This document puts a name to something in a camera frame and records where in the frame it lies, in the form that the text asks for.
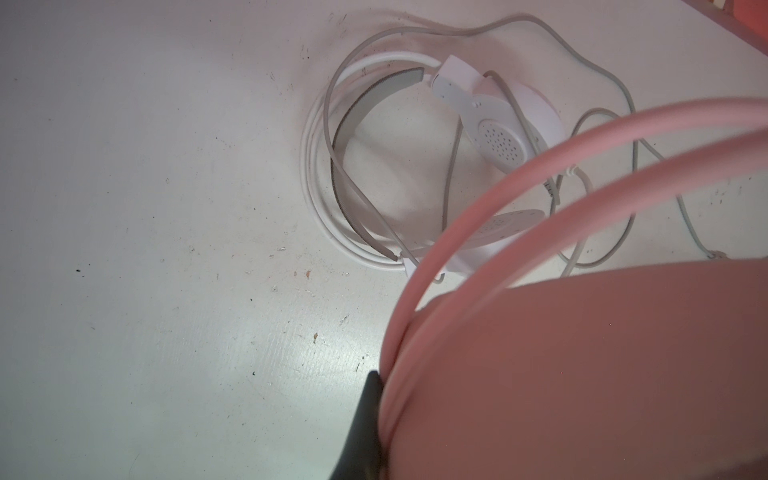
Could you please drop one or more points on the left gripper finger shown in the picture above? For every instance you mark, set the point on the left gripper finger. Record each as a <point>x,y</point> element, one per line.
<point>362,455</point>

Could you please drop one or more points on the pink headphones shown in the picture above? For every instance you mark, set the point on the pink headphones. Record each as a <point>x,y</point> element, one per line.
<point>655,372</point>

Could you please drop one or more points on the white headphones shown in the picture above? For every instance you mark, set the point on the white headphones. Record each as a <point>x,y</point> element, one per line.
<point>508,123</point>

